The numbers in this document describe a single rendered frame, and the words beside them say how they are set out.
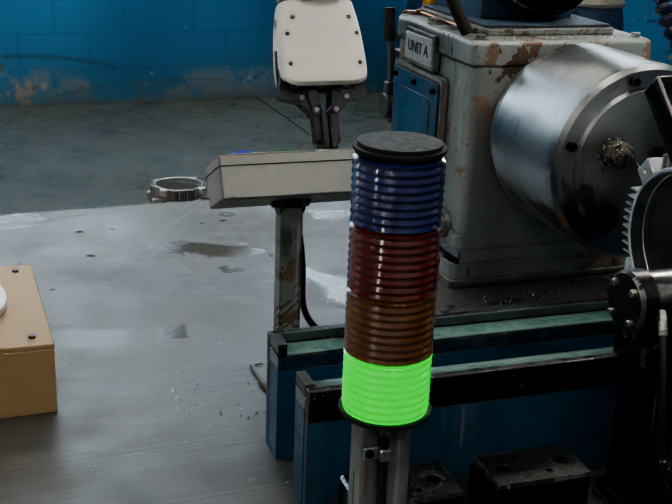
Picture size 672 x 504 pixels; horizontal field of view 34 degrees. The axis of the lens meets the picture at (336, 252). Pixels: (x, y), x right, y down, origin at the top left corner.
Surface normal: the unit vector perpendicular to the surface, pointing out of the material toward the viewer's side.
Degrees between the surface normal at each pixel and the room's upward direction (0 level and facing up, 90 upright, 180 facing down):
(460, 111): 90
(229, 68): 90
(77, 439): 0
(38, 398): 90
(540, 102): 58
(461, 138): 90
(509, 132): 81
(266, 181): 65
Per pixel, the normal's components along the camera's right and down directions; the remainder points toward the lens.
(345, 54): 0.33, -0.11
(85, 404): 0.04, -0.94
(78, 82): 0.35, 0.32
